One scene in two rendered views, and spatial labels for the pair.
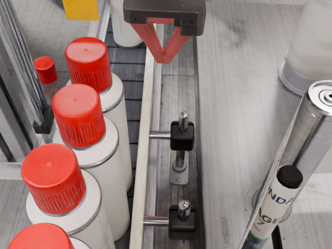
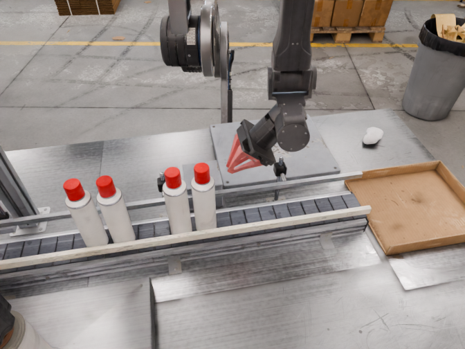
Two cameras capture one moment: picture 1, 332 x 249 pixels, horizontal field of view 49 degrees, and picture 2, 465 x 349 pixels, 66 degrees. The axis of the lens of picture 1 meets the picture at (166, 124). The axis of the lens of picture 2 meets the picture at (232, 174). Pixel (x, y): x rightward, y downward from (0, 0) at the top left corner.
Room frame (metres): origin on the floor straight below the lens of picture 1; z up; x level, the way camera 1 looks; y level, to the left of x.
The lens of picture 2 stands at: (0.71, -0.49, 1.60)
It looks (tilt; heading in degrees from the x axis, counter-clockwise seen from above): 44 degrees down; 79
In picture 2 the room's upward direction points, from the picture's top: straight up
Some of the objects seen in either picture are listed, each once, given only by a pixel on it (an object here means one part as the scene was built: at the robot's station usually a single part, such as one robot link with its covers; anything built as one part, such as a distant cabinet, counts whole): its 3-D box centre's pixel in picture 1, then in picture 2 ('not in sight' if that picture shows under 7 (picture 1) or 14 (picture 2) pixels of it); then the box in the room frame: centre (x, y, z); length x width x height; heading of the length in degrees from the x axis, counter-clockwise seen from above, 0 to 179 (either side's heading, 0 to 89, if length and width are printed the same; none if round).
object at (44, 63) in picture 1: (45, 69); not in sight; (0.44, 0.20, 0.85); 0.03 x 0.03 x 0.03
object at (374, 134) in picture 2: not in sight; (372, 135); (1.35, 0.37, 0.85); 0.08 x 0.07 x 0.04; 7
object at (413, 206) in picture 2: not in sight; (415, 203); (1.33, 0.07, 0.85); 0.30 x 0.26 x 0.04; 0
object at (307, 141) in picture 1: (295, 162); not in sight; (0.19, -0.13, 0.97); 0.05 x 0.05 x 0.19
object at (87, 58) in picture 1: (102, 130); not in sight; (0.22, 0.06, 0.98); 0.05 x 0.05 x 0.20
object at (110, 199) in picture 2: not in sight; (115, 212); (0.55, 0.06, 0.98); 0.05 x 0.05 x 0.20
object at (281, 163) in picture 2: not in sight; (281, 185); (0.96, 0.14, 0.91); 0.07 x 0.03 x 0.16; 90
